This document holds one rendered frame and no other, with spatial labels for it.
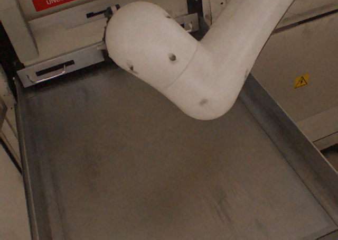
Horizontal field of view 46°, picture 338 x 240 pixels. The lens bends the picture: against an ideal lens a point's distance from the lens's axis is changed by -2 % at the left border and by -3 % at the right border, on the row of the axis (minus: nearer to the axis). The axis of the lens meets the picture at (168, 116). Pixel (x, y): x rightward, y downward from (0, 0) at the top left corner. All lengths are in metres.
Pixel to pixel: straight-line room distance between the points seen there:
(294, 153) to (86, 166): 0.46
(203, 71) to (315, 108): 1.13
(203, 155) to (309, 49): 0.70
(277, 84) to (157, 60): 0.93
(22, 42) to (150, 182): 0.44
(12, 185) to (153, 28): 0.93
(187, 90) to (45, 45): 0.62
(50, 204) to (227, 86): 0.48
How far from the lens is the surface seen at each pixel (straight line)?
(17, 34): 1.00
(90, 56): 1.17
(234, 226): 0.80
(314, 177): 0.87
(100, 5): 1.07
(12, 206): 1.47
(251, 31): 0.65
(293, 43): 1.40
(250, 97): 1.02
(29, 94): 1.19
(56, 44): 1.15
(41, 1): 1.08
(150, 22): 0.58
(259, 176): 0.86
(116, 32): 0.59
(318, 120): 1.77
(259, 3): 0.67
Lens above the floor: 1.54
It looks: 45 degrees down
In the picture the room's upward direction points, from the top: 11 degrees counter-clockwise
